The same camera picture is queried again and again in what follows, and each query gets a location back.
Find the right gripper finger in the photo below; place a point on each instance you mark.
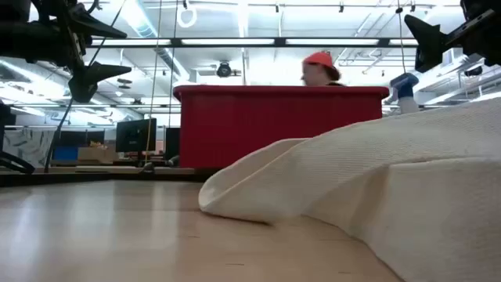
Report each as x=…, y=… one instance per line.
x=426, y=43

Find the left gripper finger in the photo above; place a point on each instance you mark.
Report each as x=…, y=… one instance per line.
x=88, y=80
x=98, y=29

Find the cream canvas tote bag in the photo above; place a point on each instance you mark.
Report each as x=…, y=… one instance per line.
x=391, y=188

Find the black aluminium rig frame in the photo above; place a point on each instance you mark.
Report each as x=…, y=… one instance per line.
x=117, y=178

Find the black overhead rail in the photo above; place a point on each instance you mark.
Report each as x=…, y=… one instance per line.
x=235, y=42

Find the red plastic bin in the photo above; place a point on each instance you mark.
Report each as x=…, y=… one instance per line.
x=242, y=129

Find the person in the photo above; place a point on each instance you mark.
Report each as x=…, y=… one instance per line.
x=319, y=70

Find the black computer monitor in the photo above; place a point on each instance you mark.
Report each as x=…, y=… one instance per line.
x=135, y=135

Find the black ceiling camera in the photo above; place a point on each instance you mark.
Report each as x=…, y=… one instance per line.
x=224, y=69

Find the cardboard box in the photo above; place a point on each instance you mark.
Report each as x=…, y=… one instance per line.
x=96, y=154

